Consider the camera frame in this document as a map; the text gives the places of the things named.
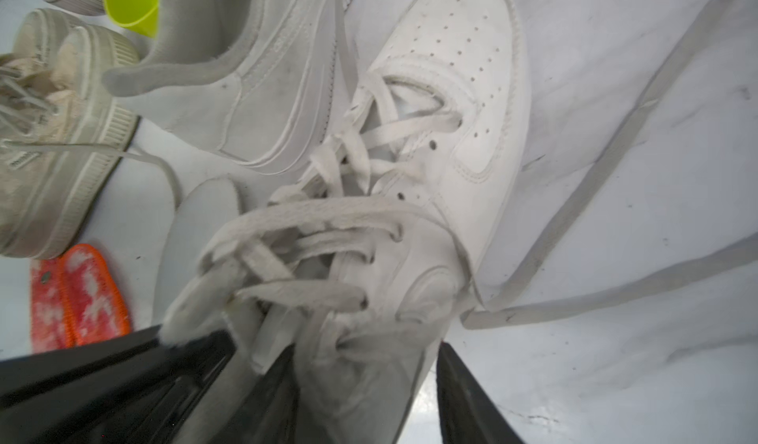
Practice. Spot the beige lace sneaker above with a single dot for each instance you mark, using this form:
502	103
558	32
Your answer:
62	134
41	34

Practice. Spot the red insole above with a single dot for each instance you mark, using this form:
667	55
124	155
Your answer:
94	308
50	325

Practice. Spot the white sneaker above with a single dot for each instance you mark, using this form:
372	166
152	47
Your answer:
361	265
247	80

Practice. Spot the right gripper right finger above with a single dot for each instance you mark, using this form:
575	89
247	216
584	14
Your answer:
466	413

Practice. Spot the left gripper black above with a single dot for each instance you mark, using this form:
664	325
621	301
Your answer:
132	389

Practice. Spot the white insole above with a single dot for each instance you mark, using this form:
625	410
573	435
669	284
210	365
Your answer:
202	213

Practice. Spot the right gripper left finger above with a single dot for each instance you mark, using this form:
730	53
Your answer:
268	415

